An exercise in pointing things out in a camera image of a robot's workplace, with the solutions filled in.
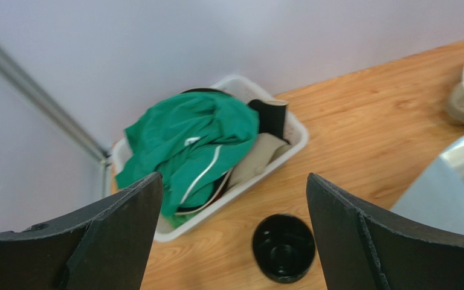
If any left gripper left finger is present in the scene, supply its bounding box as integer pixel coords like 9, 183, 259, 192
0, 172, 163, 289

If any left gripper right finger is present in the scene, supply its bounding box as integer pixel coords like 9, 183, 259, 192
306, 173, 464, 289

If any black cup stack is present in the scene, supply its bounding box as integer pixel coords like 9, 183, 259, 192
252, 214, 316, 284

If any white paper bag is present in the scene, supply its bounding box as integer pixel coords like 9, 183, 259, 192
390, 38, 464, 240

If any beige cloth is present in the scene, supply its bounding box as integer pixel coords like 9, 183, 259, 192
227, 133, 292, 190

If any green cloth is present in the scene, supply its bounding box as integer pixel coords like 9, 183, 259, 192
116, 91, 259, 216

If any black cloth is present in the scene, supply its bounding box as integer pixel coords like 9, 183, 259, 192
179, 87, 290, 141

